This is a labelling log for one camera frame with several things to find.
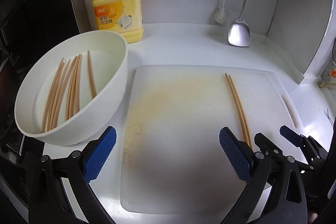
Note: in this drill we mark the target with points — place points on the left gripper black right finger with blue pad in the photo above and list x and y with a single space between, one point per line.
274 191

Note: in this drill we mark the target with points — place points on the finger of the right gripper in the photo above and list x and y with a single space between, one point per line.
275 153
308 145

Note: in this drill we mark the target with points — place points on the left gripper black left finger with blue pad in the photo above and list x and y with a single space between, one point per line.
49 202

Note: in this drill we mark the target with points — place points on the wooden chopstick seven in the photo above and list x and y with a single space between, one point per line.
241 108

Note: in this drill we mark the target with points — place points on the wooden chopstick three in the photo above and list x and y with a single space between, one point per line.
64 82

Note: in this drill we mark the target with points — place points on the wooden chopstick one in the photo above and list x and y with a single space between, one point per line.
49 98

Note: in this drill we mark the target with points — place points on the wooden chopstick five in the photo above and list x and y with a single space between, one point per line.
91 76

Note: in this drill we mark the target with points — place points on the wooden chopstick four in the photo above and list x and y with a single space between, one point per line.
71 92

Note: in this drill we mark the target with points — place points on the wooden chopstick nine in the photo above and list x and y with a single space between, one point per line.
53 96

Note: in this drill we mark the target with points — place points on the wooden chopstick eight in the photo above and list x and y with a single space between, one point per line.
77 86

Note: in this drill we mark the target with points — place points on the white cutting board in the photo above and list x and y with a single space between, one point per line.
172 161

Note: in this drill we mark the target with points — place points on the steel spatula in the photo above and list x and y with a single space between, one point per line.
239 33

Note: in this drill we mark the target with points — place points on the white round plastic basin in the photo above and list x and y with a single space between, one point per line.
109 61

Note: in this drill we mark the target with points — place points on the yellow dish soap bottle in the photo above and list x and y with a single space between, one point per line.
121 16

